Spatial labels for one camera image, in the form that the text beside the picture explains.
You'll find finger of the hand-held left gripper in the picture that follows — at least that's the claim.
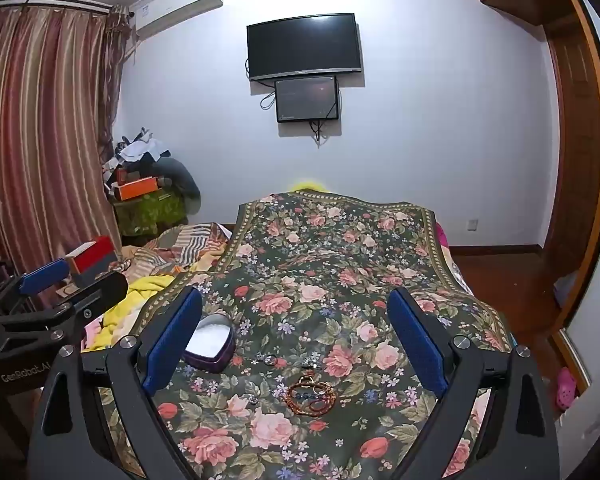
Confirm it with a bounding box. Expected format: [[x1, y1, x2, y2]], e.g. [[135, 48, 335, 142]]
[[0, 258, 70, 322], [0, 272, 129, 347]]

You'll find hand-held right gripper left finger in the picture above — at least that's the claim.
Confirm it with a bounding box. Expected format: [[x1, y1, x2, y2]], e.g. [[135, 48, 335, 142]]
[[27, 287, 204, 480]]

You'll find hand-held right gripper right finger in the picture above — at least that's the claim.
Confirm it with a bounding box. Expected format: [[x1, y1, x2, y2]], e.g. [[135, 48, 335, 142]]
[[386, 287, 561, 480]]

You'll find purple heart-shaped tin box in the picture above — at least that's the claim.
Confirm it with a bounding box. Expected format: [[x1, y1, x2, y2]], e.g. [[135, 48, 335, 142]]
[[182, 313, 237, 374]]

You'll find gold bangle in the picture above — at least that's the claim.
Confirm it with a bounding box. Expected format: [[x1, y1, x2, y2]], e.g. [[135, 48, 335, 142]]
[[299, 370, 332, 392]]

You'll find red braided bracelet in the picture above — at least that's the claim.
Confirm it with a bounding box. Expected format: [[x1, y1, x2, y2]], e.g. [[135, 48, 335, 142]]
[[285, 377, 337, 416]]

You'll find yellow blanket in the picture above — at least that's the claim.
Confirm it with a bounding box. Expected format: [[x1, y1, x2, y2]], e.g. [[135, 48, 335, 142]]
[[82, 273, 177, 352]]

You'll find red box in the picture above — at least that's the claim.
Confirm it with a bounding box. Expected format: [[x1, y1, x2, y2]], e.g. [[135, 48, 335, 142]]
[[64, 236, 119, 276]]

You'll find cartoon printed sheet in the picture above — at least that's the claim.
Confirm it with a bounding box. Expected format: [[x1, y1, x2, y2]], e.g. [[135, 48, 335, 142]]
[[80, 305, 112, 354]]

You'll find green patterned box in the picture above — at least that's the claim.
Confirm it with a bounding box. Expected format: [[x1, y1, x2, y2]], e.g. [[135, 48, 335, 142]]
[[113, 191, 189, 239]]

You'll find pink bed sheet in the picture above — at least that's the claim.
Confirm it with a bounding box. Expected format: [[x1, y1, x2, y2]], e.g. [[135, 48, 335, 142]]
[[433, 222, 474, 297]]

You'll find striped patchwork quilt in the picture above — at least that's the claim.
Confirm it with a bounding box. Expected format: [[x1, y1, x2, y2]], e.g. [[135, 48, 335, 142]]
[[122, 222, 236, 277]]

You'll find orange box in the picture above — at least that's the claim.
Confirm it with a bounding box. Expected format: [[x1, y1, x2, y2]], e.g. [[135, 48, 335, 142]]
[[113, 175, 162, 202]]

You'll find dark floral blanket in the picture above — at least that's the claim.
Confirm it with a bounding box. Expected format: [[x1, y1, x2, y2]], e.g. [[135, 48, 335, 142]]
[[82, 191, 514, 480]]

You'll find pile of clothes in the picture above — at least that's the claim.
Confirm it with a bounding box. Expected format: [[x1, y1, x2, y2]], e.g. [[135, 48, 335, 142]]
[[102, 127, 172, 187]]

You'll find striped red curtain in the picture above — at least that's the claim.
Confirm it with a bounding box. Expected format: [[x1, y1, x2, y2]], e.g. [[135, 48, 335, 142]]
[[0, 2, 132, 267]]

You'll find pink slipper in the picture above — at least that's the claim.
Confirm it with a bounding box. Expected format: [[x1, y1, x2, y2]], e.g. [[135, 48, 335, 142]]
[[555, 367, 579, 411]]

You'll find small black monitor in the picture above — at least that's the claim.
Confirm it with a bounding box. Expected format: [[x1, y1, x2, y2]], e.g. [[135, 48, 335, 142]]
[[274, 75, 341, 124]]

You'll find white air conditioner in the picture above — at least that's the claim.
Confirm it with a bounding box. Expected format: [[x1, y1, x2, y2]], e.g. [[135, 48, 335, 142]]
[[129, 0, 225, 39]]

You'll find black wall television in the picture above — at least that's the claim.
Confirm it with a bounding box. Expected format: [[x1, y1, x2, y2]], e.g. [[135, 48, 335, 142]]
[[246, 12, 364, 82]]

